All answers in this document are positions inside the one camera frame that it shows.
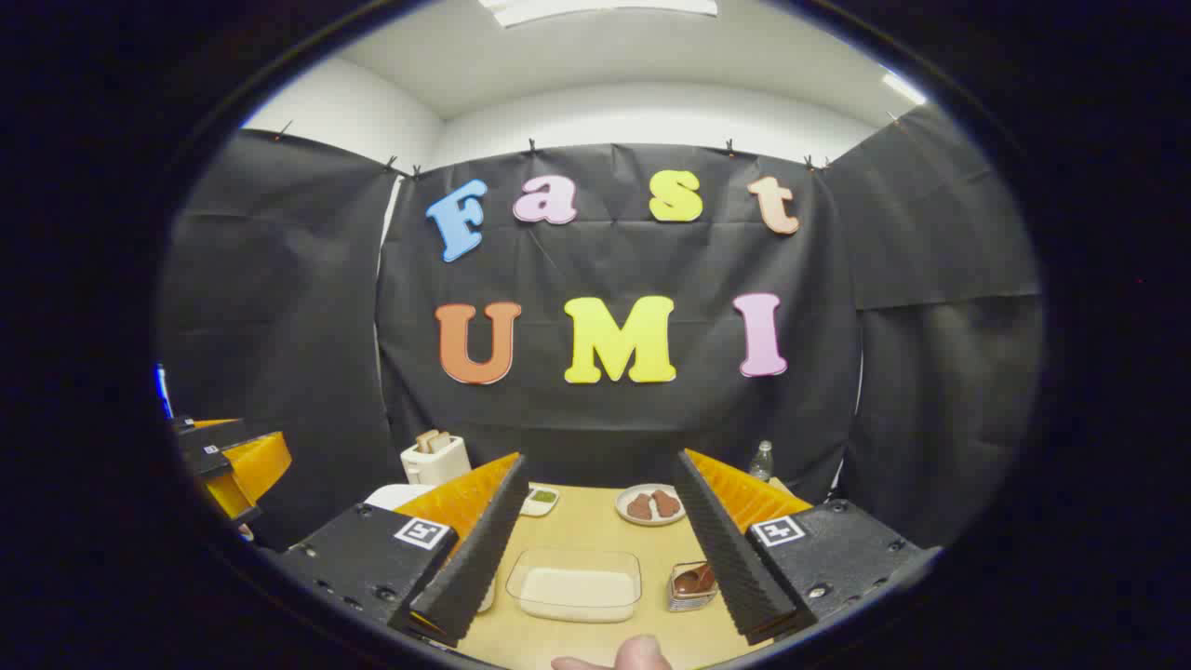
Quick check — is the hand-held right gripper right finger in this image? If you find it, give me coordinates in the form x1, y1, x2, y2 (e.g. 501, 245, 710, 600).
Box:
672, 449, 941, 646

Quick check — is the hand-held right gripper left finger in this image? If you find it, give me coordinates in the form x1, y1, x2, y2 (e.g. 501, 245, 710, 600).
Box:
274, 452, 529, 650

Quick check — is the clear container of rice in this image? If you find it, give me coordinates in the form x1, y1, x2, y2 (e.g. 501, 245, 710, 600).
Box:
506, 548, 643, 623

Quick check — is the white rice cooker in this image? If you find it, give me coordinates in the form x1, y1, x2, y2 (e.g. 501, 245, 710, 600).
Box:
365, 484, 438, 511

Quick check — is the white round plate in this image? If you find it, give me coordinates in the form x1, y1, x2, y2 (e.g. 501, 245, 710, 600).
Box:
615, 484, 688, 528

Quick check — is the white toaster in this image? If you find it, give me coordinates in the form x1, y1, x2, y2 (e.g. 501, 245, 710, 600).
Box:
400, 430, 473, 487

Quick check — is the black backdrop cloth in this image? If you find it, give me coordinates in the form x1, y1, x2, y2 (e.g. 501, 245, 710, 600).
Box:
158, 104, 1045, 550

